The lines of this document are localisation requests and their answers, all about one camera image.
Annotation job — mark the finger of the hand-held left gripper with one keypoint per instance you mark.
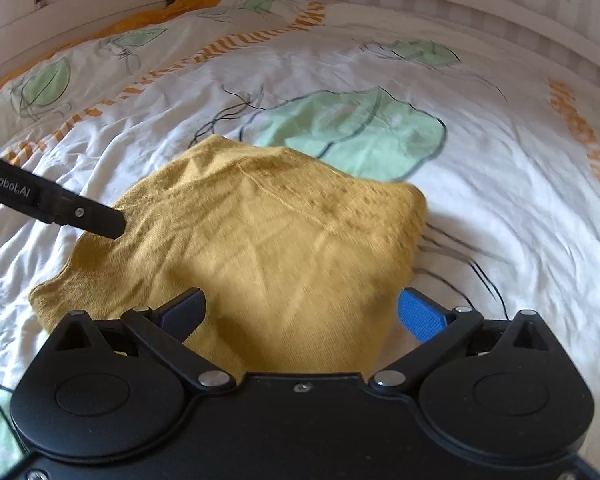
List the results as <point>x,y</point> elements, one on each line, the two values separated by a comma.
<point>92,217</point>

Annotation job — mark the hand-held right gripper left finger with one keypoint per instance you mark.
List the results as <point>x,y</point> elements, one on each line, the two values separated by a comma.
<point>186,312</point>

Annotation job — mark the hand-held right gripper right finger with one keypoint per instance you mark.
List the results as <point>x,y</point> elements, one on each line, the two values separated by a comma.
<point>420,317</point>

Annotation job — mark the mustard yellow small garment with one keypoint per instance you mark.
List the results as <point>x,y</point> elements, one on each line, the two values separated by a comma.
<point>280,240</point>

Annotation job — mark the white leaf print duvet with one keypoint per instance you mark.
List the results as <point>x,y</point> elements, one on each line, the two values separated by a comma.
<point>505,210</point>

